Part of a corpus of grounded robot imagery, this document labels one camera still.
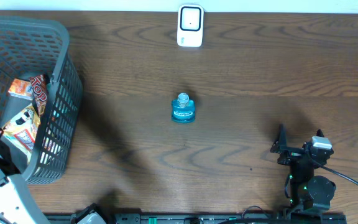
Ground white barcode scanner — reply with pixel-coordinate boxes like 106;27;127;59
177;4;204;47

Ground blue glass bottle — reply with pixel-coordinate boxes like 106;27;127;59
172;93;196;123

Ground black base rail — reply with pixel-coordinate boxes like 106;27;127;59
45;212;347;224

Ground red Top candy bar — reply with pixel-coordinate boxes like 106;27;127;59
29;74;48;117

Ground orange small carton box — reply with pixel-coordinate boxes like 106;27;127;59
8;78;34;101

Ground orange noodle snack packet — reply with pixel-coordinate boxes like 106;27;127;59
2;104;40;163

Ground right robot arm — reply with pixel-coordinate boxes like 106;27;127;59
270;124;336;219

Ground grey plastic shopping basket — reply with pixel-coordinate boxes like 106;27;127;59
0;16;83;184

